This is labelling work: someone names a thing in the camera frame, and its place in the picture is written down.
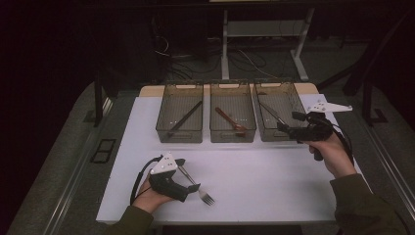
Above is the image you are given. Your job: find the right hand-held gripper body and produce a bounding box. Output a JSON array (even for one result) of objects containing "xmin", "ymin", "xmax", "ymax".
[{"xmin": 292, "ymin": 101, "xmax": 354, "ymax": 163}]

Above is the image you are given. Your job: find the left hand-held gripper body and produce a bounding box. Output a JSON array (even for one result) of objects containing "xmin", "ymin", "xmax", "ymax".
[{"xmin": 148, "ymin": 151, "xmax": 190, "ymax": 204}]

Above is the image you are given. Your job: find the steel fork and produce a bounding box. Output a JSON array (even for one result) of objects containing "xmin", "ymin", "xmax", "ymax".
[{"xmin": 178, "ymin": 165, "xmax": 216, "ymax": 207}]

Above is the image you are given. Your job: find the smoky clear plastic bin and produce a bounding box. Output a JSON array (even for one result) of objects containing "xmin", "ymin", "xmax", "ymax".
[
  {"xmin": 208, "ymin": 80, "xmax": 257, "ymax": 144},
  {"xmin": 156, "ymin": 81, "xmax": 205, "ymax": 144},
  {"xmin": 253, "ymin": 80, "xmax": 309, "ymax": 143}
]

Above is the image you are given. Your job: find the steel table knife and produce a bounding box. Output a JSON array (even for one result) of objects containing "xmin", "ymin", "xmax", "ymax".
[{"xmin": 257, "ymin": 97, "xmax": 288, "ymax": 128}]

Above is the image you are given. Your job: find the black chopstick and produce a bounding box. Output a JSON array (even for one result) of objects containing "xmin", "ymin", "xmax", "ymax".
[
  {"xmin": 167, "ymin": 100, "xmax": 204, "ymax": 136},
  {"xmin": 166, "ymin": 101, "xmax": 204, "ymax": 137}
]

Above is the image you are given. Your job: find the brown wooden spoon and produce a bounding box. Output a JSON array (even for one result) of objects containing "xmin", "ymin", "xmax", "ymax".
[{"xmin": 214, "ymin": 107, "xmax": 249, "ymax": 136}]

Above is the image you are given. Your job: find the person's left hand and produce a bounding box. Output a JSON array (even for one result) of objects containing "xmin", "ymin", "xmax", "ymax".
[{"xmin": 131, "ymin": 177, "xmax": 174, "ymax": 214}]

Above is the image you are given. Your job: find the person's right hand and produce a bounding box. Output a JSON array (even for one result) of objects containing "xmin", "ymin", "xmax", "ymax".
[{"xmin": 307, "ymin": 131, "xmax": 358, "ymax": 179}]

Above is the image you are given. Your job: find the black metal stand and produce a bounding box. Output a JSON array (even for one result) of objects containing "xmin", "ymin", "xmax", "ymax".
[{"xmin": 361, "ymin": 79, "xmax": 388, "ymax": 127}]

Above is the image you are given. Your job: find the black slanted stand leg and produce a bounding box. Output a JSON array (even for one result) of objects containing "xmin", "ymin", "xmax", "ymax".
[{"xmin": 317, "ymin": 9, "xmax": 415, "ymax": 96}]

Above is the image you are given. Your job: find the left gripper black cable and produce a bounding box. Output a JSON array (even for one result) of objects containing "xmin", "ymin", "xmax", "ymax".
[{"xmin": 129, "ymin": 156, "xmax": 162, "ymax": 207}]

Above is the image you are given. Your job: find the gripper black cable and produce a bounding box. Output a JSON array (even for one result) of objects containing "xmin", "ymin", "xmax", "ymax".
[
  {"xmin": 129, "ymin": 156, "xmax": 162, "ymax": 207},
  {"xmin": 331, "ymin": 128, "xmax": 355, "ymax": 165}
]

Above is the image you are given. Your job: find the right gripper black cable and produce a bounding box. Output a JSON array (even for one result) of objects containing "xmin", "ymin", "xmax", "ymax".
[{"xmin": 331, "ymin": 128, "xmax": 355, "ymax": 165}]

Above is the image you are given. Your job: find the white floor cable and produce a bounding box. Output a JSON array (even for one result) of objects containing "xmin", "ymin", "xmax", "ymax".
[{"xmin": 239, "ymin": 48, "xmax": 278, "ymax": 79}]

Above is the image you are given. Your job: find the black rectangular floor bracket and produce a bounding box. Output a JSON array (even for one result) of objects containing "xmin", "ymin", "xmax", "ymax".
[{"xmin": 90, "ymin": 138, "xmax": 117, "ymax": 165}]

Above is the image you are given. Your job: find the metal rail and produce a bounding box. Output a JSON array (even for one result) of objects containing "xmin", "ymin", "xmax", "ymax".
[
  {"xmin": 42, "ymin": 97, "xmax": 115, "ymax": 235},
  {"xmin": 358, "ymin": 123, "xmax": 415, "ymax": 210}
]

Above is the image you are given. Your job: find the black cable tangle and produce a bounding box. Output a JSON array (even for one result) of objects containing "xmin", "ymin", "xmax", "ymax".
[{"xmin": 151, "ymin": 19, "xmax": 226, "ymax": 81}]

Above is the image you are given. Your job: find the white metal desk frame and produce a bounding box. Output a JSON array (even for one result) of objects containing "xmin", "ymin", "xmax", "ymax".
[{"xmin": 220, "ymin": 8, "xmax": 316, "ymax": 82}]

